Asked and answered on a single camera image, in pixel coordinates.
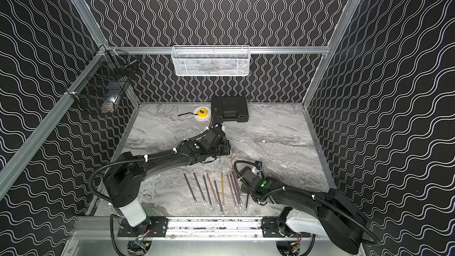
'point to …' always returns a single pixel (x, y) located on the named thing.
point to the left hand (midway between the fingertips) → (232, 143)
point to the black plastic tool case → (229, 108)
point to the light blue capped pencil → (219, 198)
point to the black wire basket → (103, 83)
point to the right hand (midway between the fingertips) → (246, 184)
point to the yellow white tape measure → (200, 113)
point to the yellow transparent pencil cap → (233, 159)
